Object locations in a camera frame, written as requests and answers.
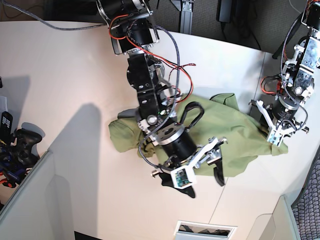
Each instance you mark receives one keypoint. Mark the green t-shirt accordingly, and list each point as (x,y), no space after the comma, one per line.
(245,136)

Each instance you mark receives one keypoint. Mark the black remote control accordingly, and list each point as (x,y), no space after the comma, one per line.
(6,122)

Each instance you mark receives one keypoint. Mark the aluminium table leg post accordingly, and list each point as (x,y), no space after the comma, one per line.
(186,16)

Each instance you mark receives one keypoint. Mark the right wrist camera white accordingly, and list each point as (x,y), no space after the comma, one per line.
(183,177)

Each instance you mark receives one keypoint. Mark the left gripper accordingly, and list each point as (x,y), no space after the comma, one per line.
(278,118)

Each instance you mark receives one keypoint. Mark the black game controller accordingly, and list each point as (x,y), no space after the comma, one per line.
(25,140)

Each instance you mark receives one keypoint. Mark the black power adapter brick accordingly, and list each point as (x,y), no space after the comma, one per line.
(224,11)

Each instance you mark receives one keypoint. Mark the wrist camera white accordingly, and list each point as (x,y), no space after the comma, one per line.
(275,137)
(183,177)

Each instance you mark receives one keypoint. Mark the grey partition panel left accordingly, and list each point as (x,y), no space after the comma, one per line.
(40,208)

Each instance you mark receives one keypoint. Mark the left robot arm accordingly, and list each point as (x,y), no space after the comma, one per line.
(294,84)

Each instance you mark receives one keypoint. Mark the mesh office chair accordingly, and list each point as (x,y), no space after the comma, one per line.
(306,209)

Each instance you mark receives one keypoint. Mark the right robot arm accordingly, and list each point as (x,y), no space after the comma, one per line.
(133,31)

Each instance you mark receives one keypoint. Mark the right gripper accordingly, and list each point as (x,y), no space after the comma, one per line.
(180,147)

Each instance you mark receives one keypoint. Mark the blue orange tools pile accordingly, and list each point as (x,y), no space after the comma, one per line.
(11,169)

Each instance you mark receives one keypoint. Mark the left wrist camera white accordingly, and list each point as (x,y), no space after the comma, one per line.
(275,137)

